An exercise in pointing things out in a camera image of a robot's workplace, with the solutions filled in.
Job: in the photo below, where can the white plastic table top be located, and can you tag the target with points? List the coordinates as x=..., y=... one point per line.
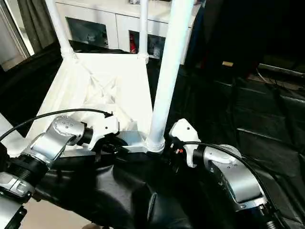
x=105, y=81

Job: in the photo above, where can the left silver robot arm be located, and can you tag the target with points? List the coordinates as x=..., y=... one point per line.
x=47, y=143

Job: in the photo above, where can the small red bottle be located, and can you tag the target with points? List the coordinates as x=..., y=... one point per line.
x=132, y=43

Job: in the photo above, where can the black plastic mat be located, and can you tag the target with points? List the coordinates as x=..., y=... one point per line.
x=267, y=109

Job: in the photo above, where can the white glass-door cabinet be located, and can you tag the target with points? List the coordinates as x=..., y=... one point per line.
x=109, y=14

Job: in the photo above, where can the grey curtain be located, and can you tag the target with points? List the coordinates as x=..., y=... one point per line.
x=35, y=19

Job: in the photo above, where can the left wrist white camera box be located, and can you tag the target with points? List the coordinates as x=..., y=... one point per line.
x=102, y=129

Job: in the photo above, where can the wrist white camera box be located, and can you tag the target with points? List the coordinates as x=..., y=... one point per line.
x=186, y=133
x=102, y=129

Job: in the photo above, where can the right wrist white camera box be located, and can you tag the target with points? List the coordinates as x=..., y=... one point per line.
x=186, y=133

